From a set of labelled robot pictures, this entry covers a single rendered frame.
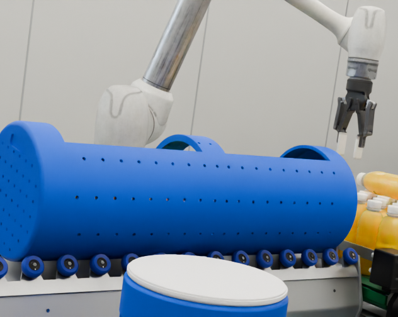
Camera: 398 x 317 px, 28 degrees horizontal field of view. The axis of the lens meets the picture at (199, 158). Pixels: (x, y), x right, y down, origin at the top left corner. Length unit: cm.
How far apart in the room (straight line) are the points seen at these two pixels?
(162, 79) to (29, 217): 113
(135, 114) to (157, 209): 79
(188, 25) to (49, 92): 220
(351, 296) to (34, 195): 94
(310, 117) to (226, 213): 396
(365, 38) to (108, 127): 80
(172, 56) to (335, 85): 333
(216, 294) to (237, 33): 408
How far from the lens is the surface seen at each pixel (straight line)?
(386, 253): 205
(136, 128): 240
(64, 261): 161
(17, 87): 460
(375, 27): 234
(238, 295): 127
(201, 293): 125
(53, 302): 160
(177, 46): 257
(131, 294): 130
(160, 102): 257
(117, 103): 240
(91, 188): 156
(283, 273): 195
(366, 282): 217
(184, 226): 170
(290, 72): 553
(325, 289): 205
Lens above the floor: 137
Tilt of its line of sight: 6 degrees down
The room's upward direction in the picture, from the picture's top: 8 degrees clockwise
